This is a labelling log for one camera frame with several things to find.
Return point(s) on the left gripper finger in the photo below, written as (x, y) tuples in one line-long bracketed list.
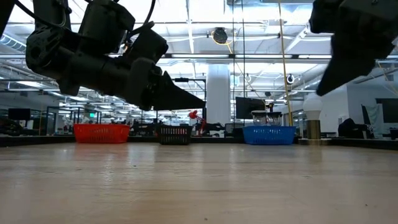
[(168, 96)]

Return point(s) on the white bulb on metal stand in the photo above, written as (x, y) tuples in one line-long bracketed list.
[(312, 105)]

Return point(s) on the blue plastic basket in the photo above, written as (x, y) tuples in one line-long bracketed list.
[(269, 135)]

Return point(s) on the red plastic basket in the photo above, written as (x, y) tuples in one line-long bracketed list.
[(101, 133)]

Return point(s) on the black computer monitor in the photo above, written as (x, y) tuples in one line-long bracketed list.
[(248, 107), (388, 110), (18, 114)]

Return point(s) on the black metal rack frame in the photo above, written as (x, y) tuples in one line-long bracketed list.
[(53, 107)]

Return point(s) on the black round hanging fixture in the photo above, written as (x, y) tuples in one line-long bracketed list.
[(290, 79)]

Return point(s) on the black aluminium table frame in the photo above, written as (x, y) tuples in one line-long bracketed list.
[(31, 141)]

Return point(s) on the white square pillar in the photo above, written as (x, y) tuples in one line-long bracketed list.
[(217, 93)]

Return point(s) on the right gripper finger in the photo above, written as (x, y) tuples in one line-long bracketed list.
[(354, 59)]

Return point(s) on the person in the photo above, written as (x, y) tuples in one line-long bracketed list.
[(353, 130)]

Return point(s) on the red articulated desk lamp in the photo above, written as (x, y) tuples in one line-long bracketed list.
[(194, 115)]

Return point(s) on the black plastic basket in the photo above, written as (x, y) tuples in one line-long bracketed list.
[(174, 135)]

